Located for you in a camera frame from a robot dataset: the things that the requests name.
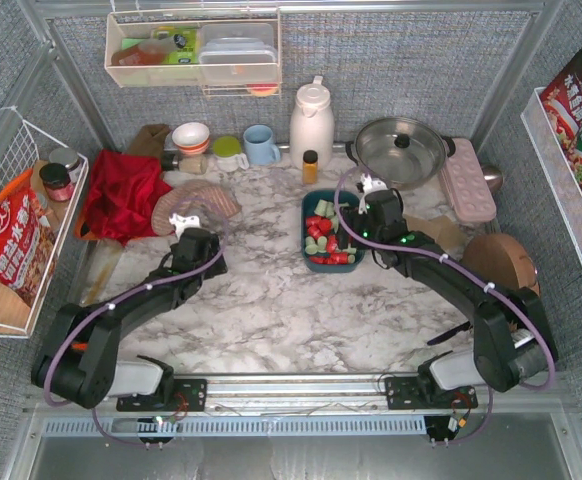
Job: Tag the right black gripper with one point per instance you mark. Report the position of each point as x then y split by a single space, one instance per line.
348 232

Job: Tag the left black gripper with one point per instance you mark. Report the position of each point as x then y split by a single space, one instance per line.
216 265

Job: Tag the red coffee capsule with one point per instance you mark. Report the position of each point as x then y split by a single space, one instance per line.
332 244
314 231
318 259
338 258
312 220
325 225

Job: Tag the striped pink brown towel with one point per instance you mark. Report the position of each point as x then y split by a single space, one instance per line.
193 194

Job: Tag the teal plastic storage basket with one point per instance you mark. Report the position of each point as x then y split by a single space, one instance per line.
308 205

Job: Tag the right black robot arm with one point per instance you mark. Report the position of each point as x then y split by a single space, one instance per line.
512 340

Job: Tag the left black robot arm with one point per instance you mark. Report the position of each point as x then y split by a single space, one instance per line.
78 357

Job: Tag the right white mesh basket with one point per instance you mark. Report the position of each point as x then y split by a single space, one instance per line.
563 185

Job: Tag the brown cardboard sheet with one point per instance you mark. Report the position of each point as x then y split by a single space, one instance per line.
441 229

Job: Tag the steel pot with lid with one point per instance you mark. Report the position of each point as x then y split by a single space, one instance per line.
400 151

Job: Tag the glass grain shaker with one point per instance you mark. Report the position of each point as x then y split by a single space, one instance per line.
196 164

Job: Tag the red cloth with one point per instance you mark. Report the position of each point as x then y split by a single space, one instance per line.
123 191

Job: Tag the orange spice bottle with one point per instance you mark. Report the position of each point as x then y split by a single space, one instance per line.
310 167

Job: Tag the pink egg tray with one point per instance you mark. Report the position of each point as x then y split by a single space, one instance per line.
464 185

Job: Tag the green lid sugar jar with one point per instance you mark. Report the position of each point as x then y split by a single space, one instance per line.
229 155

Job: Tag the white orange striped bowl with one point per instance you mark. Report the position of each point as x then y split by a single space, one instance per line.
191 138

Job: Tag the white thermos jug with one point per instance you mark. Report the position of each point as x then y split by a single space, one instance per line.
312 124

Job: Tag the brown paper bag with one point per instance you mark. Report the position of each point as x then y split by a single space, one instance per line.
149 141

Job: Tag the light blue mug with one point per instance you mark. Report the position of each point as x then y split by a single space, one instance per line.
260 147

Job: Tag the round wooden board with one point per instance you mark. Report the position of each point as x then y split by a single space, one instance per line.
500 258

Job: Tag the red lid glass jar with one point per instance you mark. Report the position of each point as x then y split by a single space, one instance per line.
57 182

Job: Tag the silver lid glass jar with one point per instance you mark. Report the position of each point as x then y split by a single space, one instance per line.
67 157

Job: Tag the red seasoning packet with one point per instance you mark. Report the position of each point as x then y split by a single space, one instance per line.
26 241

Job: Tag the clear plastic food containers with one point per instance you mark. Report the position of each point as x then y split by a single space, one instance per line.
238 53

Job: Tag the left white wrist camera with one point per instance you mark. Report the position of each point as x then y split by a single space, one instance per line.
182 223

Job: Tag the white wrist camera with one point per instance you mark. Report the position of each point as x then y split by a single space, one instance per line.
369 184
182 223

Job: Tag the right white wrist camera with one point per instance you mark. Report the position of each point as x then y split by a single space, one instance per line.
369 184

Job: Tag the left white wire basket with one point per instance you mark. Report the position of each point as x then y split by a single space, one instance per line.
17 320

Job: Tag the cream wall basket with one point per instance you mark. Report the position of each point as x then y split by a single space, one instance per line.
134 59

